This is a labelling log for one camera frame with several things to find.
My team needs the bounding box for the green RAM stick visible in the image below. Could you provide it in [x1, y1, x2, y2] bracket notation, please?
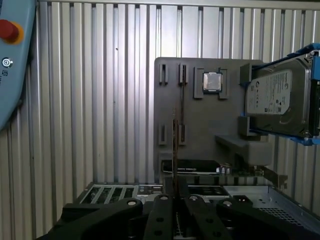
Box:
[171, 107, 185, 236]

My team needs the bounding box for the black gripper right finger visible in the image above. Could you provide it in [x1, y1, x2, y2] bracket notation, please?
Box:
[184, 194, 305, 240]

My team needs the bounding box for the pale blue teach pendant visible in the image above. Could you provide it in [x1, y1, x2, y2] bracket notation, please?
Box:
[0, 0, 36, 132]

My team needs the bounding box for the grey parts rack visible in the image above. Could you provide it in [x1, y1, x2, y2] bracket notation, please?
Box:
[153, 56, 272, 176]

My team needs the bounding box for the hard disk in blue carrier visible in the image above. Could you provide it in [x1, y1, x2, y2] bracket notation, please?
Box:
[239, 42, 320, 147]

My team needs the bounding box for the silver CPU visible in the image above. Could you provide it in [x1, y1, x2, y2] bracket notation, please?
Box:
[202, 71, 223, 93]

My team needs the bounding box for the graphics card with silver bracket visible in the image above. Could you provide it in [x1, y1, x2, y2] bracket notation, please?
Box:
[161, 159, 288, 188]

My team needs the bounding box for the black PC case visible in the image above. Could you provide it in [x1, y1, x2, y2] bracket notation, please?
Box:
[53, 176, 320, 240]

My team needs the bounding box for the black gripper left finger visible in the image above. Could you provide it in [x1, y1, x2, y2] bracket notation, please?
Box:
[34, 193, 176, 240]

